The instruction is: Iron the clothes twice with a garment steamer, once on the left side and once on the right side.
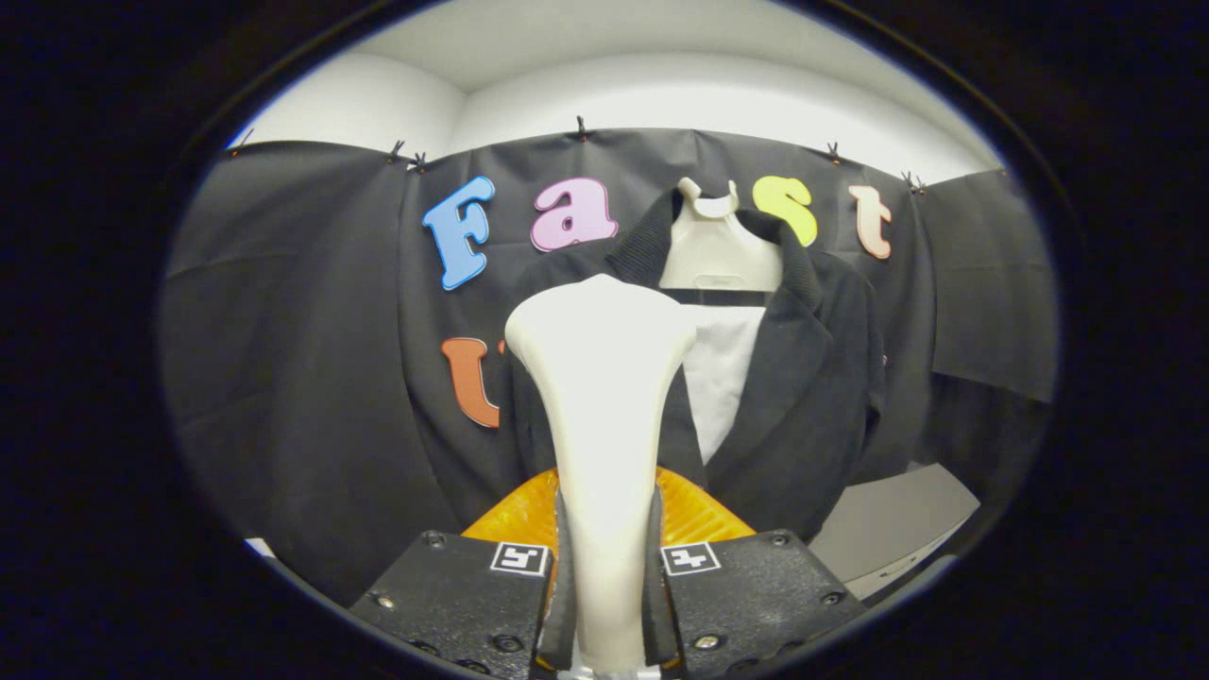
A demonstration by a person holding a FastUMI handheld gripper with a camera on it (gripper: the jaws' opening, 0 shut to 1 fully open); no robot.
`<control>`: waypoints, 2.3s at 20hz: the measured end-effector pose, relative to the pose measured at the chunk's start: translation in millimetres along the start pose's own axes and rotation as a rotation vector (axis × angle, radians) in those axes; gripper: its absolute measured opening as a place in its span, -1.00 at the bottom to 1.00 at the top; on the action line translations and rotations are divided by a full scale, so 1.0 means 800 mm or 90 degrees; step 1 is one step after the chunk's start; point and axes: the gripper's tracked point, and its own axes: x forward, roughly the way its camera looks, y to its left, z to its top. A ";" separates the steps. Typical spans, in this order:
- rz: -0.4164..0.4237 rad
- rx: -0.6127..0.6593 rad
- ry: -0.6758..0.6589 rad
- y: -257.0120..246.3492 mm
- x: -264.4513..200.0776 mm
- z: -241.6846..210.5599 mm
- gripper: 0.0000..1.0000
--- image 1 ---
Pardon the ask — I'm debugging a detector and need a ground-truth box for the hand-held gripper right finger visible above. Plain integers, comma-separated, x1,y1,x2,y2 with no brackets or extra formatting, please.
642,465,865,676

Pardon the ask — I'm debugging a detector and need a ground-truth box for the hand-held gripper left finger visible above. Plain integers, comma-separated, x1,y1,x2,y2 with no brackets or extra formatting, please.
349,467,579,680

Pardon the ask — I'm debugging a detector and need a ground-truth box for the black suit jacket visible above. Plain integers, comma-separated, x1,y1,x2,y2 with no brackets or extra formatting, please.
510,189,889,544

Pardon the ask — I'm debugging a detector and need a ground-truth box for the white shirt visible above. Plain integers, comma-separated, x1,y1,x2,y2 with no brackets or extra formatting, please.
680,304,768,466

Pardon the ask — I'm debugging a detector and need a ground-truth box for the white garment steamer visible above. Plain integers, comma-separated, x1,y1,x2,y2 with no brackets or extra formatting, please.
503,274,698,673

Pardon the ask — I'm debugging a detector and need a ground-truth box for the grey cabinet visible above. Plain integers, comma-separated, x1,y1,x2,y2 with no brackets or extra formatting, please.
808,463,983,601

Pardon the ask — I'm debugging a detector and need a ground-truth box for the black backdrop cloth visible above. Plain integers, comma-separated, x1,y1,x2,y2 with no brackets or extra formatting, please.
161,127,1059,605

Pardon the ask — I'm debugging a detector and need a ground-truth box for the cream mannequin hanger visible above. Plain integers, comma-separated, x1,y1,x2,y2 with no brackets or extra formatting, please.
658,177,785,294

